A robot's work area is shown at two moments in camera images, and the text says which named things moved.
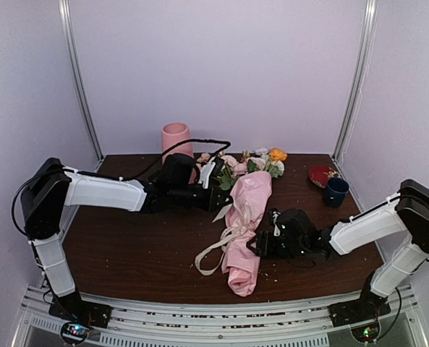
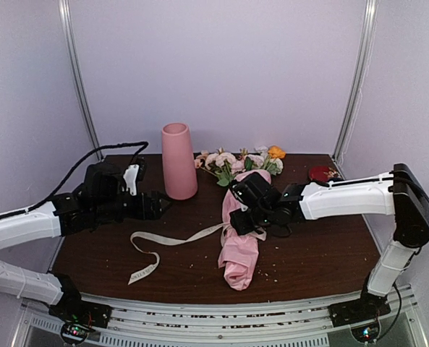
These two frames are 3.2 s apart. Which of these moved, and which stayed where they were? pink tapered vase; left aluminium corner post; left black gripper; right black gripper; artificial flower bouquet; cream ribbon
Moved: cream ribbon; left black gripper; right black gripper
Stayed: left aluminium corner post; artificial flower bouquet; pink tapered vase
